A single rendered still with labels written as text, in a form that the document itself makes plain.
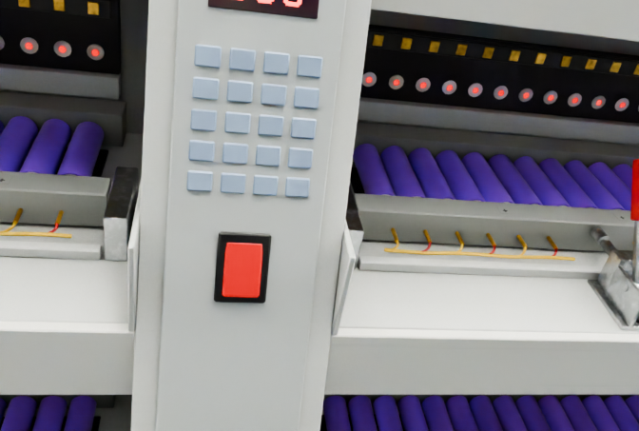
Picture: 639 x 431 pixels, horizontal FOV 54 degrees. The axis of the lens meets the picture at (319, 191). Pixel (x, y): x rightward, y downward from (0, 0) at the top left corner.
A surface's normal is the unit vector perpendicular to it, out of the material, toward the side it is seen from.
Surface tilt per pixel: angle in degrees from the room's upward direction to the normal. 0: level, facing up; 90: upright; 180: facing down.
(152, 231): 90
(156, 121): 90
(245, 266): 84
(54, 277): 20
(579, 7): 110
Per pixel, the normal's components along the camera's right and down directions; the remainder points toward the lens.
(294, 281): 0.17, 0.25
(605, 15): 0.13, 0.55
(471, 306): 0.16, -0.83
